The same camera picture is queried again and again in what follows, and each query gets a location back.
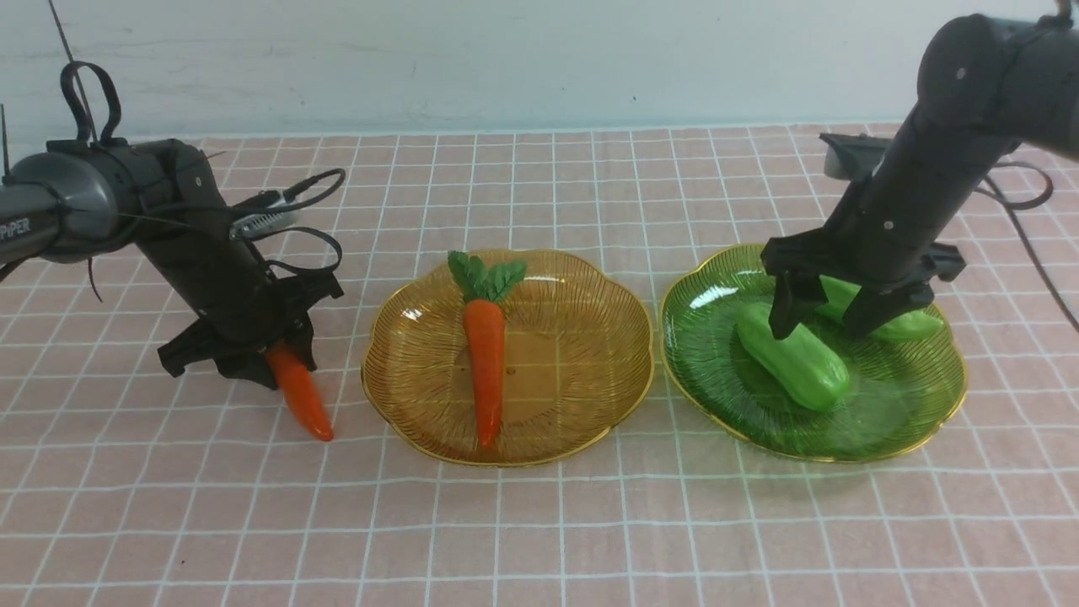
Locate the silver wrist camera, viewer left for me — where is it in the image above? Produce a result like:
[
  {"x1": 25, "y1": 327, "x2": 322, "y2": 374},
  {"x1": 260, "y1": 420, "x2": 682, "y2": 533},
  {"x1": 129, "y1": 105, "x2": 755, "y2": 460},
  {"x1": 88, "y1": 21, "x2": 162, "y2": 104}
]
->
[{"x1": 228, "y1": 190, "x2": 293, "y2": 242}]

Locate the green toy cucumber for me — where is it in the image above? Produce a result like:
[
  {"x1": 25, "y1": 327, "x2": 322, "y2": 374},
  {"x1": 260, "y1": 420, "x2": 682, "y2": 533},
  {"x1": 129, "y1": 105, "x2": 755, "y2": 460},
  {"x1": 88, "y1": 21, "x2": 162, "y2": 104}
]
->
[
  {"x1": 817, "y1": 276, "x2": 947, "y2": 343},
  {"x1": 733, "y1": 303, "x2": 852, "y2": 412}
]

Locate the amber glass plate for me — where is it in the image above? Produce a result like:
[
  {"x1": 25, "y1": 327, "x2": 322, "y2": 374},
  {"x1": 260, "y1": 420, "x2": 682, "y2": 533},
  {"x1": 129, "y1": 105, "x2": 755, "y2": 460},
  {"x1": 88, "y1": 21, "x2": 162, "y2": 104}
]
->
[{"x1": 361, "y1": 250, "x2": 655, "y2": 468}]

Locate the black cable, viewer right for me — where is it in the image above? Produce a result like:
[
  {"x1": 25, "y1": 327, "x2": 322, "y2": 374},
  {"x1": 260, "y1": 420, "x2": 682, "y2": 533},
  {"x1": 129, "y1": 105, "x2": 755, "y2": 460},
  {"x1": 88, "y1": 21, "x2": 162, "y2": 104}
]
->
[{"x1": 969, "y1": 160, "x2": 1079, "y2": 334}]

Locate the black gripper, viewer right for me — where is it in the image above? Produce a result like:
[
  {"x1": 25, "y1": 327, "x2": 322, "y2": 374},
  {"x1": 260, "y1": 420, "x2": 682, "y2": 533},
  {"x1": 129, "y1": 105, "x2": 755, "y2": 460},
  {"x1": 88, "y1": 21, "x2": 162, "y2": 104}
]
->
[{"x1": 760, "y1": 126, "x2": 967, "y2": 341}]

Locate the black camera cable, viewer left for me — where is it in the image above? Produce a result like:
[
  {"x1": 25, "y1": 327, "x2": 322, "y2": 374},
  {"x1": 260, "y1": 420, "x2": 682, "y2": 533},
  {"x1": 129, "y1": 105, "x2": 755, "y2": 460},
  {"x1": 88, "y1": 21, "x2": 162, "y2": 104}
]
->
[{"x1": 228, "y1": 168, "x2": 347, "y2": 279}]

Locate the pink checkered tablecloth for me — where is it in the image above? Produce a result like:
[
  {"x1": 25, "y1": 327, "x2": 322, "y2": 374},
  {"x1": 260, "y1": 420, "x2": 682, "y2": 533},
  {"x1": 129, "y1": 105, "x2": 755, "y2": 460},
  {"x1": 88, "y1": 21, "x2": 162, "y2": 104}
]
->
[{"x1": 1, "y1": 126, "x2": 1076, "y2": 606}]

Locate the black gripper, viewer left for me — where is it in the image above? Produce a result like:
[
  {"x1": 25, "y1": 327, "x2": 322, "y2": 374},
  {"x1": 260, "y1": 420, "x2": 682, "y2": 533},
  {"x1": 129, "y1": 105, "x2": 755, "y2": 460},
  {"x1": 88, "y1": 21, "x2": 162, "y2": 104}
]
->
[{"x1": 135, "y1": 205, "x2": 343, "y2": 389}]

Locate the green glass plate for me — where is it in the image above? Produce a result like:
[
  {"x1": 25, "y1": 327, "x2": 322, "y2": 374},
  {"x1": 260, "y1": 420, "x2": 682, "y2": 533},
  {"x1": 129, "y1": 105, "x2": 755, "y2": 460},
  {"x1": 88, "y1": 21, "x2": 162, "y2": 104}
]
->
[{"x1": 659, "y1": 243, "x2": 968, "y2": 464}]

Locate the orange toy carrot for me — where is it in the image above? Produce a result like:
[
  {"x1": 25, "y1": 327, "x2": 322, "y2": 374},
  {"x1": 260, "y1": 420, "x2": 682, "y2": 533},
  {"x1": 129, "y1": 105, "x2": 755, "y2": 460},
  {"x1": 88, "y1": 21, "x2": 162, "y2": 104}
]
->
[
  {"x1": 267, "y1": 341, "x2": 334, "y2": 442},
  {"x1": 447, "y1": 250, "x2": 527, "y2": 449}
]

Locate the wrist camera, viewer right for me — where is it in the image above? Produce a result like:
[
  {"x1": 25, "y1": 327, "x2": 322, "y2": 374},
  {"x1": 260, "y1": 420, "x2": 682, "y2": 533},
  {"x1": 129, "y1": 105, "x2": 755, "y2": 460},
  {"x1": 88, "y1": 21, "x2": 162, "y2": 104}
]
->
[{"x1": 819, "y1": 133, "x2": 893, "y2": 181}]

